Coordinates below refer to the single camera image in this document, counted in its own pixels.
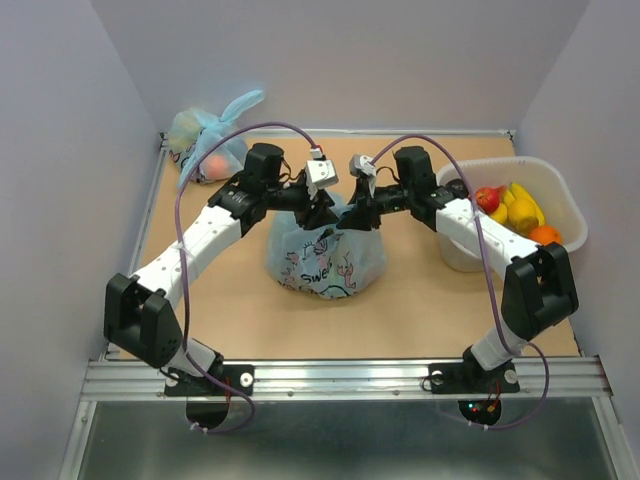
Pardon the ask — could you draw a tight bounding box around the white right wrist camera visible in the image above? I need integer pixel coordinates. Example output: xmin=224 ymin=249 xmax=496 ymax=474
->
xmin=349 ymin=154 xmax=377 ymax=196

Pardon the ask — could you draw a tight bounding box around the light blue printed plastic bag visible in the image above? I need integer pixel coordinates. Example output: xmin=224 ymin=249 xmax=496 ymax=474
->
xmin=265 ymin=211 xmax=387 ymax=300

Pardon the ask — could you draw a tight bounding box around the aluminium front rail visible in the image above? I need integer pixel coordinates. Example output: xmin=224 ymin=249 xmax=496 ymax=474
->
xmin=81 ymin=357 xmax=612 ymax=403

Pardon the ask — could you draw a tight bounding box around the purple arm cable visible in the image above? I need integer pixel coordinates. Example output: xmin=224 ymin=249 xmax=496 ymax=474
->
xmin=174 ymin=122 xmax=324 ymax=435
xmin=369 ymin=134 xmax=550 ymax=432

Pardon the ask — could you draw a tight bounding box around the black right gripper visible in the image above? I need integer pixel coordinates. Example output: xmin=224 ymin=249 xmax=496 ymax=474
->
xmin=336 ymin=178 xmax=414 ymax=232

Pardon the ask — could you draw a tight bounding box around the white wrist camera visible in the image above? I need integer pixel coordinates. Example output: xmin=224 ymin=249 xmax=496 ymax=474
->
xmin=349 ymin=154 xmax=377 ymax=196
xmin=305 ymin=160 xmax=339 ymax=197

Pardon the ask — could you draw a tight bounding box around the tied blue bag of fruit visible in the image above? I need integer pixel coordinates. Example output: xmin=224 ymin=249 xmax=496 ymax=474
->
xmin=167 ymin=89 xmax=265 ymax=190

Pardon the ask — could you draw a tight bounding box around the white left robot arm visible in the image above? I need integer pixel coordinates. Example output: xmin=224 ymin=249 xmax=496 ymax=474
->
xmin=103 ymin=143 xmax=338 ymax=394

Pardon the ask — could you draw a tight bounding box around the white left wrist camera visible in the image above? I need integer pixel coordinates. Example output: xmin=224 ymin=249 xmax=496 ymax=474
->
xmin=305 ymin=160 xmax=339 ymax=197

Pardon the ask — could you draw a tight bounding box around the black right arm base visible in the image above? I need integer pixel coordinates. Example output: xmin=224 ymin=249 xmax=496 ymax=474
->
xmin=421 ymin=347 xmax=520 ymax=428

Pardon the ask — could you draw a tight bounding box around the orange fruit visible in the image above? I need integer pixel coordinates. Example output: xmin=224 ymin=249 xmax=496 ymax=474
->
xmin=528 ymin=225 xmax=564 ymax=245

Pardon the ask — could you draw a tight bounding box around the white plastic basket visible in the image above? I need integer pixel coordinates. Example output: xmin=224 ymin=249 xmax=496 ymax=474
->
xmin=436 ymin=156 xmax=588 ymax=272

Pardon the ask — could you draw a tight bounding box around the dark brown avocado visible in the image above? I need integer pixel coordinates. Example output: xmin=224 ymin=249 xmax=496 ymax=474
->
xmin=446 ymin=178 xmax=469 ymax=198

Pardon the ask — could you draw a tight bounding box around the red strawberry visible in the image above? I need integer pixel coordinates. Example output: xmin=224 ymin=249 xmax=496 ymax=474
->
xmin=474 ymin=185 xmax=505 ymax=214

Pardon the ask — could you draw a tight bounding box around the yellow banana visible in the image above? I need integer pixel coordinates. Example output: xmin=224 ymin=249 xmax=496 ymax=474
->
xmin=490 ymin=182 xmax=546 ymax=233

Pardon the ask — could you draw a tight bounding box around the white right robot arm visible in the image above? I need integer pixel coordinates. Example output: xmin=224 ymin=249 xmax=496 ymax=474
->
xmin=337 ymin=146 xmax=579 ymax=390

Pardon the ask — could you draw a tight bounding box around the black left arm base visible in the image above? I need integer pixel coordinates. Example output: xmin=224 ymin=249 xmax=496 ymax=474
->
xmin=159 ymin=350 xmax=256 ymax=435

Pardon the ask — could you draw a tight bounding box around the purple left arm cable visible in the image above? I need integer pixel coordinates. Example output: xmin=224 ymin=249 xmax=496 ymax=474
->
xmin=174 ymin=122 xmax=324 ymax=435

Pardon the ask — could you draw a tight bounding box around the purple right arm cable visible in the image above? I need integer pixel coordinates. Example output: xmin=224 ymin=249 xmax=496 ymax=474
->
xmin=369 ymin=134 xmax=550 ymax=432

